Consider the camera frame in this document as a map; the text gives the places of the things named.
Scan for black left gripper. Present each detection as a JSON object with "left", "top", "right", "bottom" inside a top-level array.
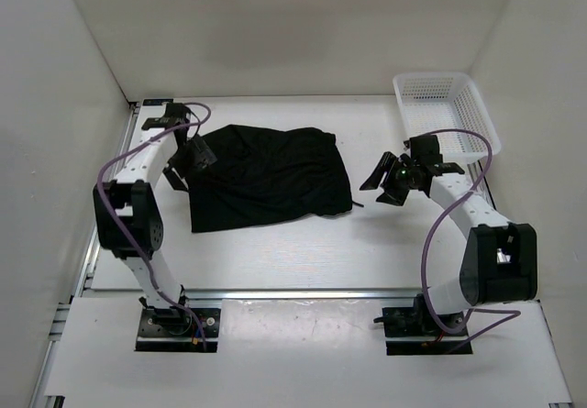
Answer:
[{"left": 162, "top": 135, "right": 217, "bottom": 193}]

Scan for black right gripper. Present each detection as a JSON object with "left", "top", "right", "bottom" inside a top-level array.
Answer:
[{"left": 360, "top": 151, "right": 419, "bottom": 206}]

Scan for black shorts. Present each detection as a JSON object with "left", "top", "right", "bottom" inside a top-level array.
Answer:
[{"left": 186, "top": 125, "right": 356, "bottom": 234}]

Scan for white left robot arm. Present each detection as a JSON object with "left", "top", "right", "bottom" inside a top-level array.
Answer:
[{"left": 93, "top": 102, "right": 212, "bottom": 335}]

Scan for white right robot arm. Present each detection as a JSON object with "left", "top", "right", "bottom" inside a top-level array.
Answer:
[{"left": 360, "top": 131, "right": 537, "bottom": 335}]

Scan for white plastic basket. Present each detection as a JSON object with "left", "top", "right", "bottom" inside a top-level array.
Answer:
[{"left": 393, "top": 72, "right": 502, "bottom": 164}]

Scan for aluminium left rail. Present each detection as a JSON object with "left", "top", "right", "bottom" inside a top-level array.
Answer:
[{"left": 72, "top": 100, "right": 141, "bottom": 299}]

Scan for aluminium front rail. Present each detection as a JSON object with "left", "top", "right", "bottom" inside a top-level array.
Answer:
[{"left": 77, "top": 287, "right": 524, "bottom": 303}]

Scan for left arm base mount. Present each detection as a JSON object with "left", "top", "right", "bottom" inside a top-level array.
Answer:
[{"left": 135, "top": 303, "right": 221, "bottom": 353}]

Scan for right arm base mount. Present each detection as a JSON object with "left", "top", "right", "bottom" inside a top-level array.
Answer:
[{"left": 373, "top": 295, "right": 473, "bottom": 357}]

